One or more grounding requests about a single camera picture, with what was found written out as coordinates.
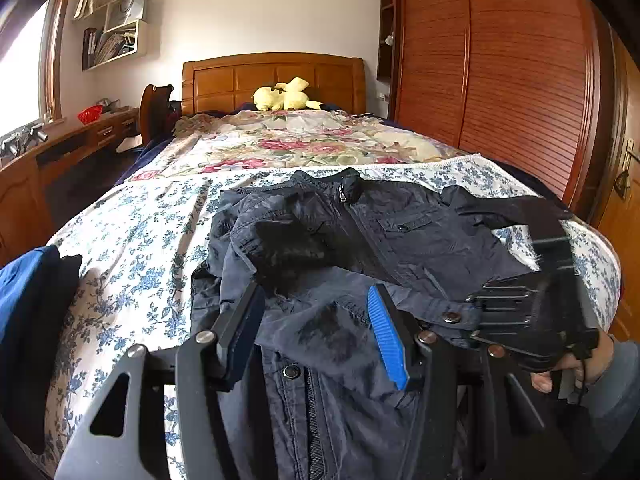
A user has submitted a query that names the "yellow plush toy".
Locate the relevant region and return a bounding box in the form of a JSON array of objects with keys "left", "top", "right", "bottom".
[{"left": 251, "top": 76, "right": 324, "bottom": 112}]

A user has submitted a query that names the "wooden desk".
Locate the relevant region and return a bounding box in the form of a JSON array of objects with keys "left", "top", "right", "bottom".
[{"left": 0, "top": 107, "right": 142, "bottom": 267}]

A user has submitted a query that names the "navy blanket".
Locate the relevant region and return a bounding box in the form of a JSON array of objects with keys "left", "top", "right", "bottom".
[{"left": 117, "top": 132, "right": 176, "bottom": 183}]

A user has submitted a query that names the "grey metal desk gadget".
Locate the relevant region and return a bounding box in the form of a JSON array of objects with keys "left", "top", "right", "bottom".
[{"left": 0, "top": 122, "right": 49, "bottom": 159}]

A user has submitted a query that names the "wooden door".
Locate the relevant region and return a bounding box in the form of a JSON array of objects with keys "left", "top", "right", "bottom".
[{"left": 594, "top": 30, "right": 640, "bottom": 346}]

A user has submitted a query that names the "wooden slatted wardrobe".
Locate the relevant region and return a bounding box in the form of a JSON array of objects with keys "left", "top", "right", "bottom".
[{"left": 387, "top": 0, "right": 617, "bottom": 231}]

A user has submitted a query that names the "brass door handle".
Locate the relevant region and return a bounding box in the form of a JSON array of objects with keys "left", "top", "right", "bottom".
[{"left": 614, "top": 141, "right": 640, "bottom": 199}]

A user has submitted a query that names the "folded black cloth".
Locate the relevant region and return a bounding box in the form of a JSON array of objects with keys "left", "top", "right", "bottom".
[{"left": 0, "top": 247, "right": 84, "bottom": 457}]

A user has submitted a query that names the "dark navy jacket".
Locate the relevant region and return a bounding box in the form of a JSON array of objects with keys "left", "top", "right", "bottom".
[{"left": 190, "top": 167, "right": 573, "bottom": 480}]

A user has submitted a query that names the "wooden bed headboard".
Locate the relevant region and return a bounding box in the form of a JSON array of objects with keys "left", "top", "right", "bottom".
[{"left": 181, "top": 52, "right": 368, "bottom": 117}]

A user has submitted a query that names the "pink floral quilt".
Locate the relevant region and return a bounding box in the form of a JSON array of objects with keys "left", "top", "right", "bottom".
[{"left": 122, "top": 109, "right": 473, "bottom": 183}]

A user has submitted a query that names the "white wall shelf with books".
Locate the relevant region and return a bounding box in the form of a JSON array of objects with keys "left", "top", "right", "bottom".
[{"left": 72, "top": 0, "right": 157, "bottom": 72}]

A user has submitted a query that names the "folded blue cloth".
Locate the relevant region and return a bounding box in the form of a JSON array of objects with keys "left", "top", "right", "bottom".
[{"left": 0, "top": 246, "right": 62, "bottom": 353}]

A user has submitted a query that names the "narrow open wooden shelf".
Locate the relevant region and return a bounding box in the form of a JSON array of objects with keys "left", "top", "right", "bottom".
[{"left": 376, "top": 0, "right": 398, "bottom": 83}]

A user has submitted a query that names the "window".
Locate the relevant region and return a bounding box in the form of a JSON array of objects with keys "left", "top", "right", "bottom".
[{"left": 0, "top": 0, "right": 76, "bottom": 137}]

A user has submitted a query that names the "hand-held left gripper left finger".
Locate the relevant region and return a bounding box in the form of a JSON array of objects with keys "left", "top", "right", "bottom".
[{"left": 54, "top": 282, "right": 267, "bottom": 480}]

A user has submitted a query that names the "person's right hand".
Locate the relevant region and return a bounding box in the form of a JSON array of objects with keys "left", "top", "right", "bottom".
[{"left": 530, "top": 332, "right": 617, "bottom": 401}]

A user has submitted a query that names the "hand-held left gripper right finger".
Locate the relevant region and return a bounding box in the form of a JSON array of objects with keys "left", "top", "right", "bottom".
[{"left": 366, "top": 284, "right": 547, "bottom": 480}]

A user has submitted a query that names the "blue floral bed sheet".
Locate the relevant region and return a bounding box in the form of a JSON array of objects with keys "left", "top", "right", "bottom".
[{"left": 42, "top": 155, "right": 623, "bottom": 480}]

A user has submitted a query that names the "person's right forearm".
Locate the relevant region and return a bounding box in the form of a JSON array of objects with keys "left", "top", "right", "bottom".
[{"left": 550, "top": 337, "right": 640, "bottom": 480}]

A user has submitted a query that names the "wooden chair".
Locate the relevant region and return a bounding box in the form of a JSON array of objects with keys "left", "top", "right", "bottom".
[{"left": 139, "top": 83, "right": 175, "bottom": 147}]

